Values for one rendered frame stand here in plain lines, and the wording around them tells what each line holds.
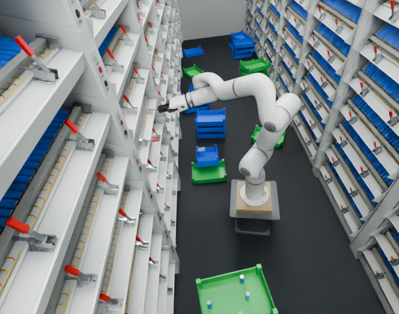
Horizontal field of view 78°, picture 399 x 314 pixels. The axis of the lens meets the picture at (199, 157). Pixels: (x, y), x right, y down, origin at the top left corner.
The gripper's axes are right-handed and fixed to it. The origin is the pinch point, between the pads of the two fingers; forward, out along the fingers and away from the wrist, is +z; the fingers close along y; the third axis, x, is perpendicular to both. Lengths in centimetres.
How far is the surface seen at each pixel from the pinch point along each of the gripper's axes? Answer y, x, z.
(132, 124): -35.0, 17.5, 2.9
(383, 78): -4, -18, -115
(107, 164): -59, 20, 7
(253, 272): -75, -54, -29
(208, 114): 101, -83, -10
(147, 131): -16.7, -0.7, 7.3
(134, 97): -14.8, 18.5, 4.7
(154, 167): -25.9, -18.4, 10.3
